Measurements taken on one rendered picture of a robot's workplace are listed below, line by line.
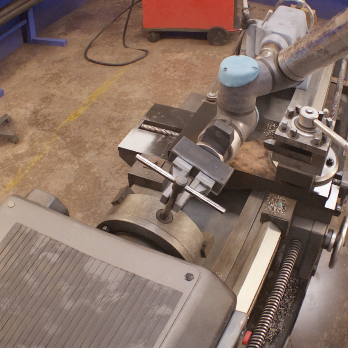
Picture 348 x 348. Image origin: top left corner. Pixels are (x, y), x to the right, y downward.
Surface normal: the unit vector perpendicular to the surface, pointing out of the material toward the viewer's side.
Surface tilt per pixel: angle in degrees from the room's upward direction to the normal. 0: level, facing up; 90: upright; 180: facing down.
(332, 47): 108
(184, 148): 19
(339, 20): 72
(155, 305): 0
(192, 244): 60
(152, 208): 4
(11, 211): 0
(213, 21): 90
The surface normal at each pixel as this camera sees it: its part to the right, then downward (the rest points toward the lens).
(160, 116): 0.00, -0.73
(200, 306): 0.64, -0.32
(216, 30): -0.07, 0.69
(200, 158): 0.27, -0.57
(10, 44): 0.92, 0.27
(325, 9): -0.40, 0.63
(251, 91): 0.49, 0.62
